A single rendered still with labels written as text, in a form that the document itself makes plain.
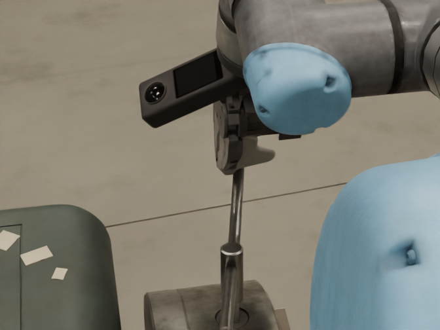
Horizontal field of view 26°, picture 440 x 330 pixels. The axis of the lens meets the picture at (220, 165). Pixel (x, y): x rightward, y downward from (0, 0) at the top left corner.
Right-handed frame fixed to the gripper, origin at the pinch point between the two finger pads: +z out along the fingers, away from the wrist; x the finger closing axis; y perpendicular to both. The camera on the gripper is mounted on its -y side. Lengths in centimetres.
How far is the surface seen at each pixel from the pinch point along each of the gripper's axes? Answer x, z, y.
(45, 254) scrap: -7.1, 2.9, -19.7
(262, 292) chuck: -14.4, 3.1, 2.3
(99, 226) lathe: -1.9, 7.4, -13.7
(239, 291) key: -16.8, -2.8, -1.0
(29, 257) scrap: -7.4, 2.8, -21.4
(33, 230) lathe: -3.2, 4.4, -20.8
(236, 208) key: -7.4, -2.7, 0.3
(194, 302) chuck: -14.6, 3.0, -5.0
